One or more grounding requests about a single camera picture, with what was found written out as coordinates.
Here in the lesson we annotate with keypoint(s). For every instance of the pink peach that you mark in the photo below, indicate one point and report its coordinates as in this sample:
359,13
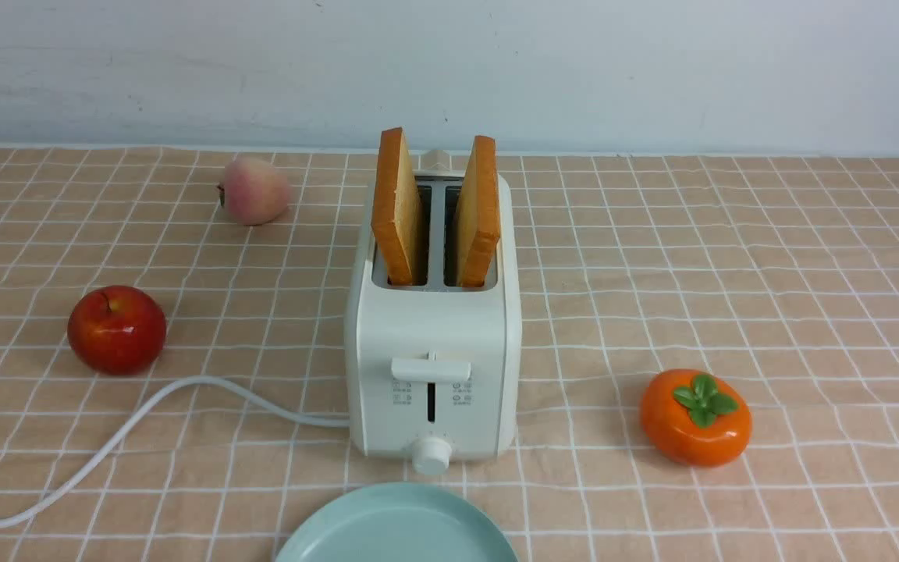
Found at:
253,191

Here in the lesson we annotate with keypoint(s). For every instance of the white two-slot toaster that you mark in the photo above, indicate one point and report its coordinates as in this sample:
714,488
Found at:
432,370

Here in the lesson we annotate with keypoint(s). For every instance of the toasted bread slice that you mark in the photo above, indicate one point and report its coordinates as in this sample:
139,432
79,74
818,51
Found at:
396,211
477,228

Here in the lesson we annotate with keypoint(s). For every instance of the checkered beige tablecloth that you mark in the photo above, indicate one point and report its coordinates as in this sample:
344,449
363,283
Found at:
780,276

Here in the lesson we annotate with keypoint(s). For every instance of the light green plate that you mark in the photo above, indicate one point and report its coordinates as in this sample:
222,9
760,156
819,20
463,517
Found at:
398,521

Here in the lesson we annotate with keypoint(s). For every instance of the orange persimmon with green leaf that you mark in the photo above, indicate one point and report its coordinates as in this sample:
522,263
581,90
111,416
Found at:
695,418

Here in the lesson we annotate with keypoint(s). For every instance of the red apple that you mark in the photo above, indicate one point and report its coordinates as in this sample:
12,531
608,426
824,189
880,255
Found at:
117,330

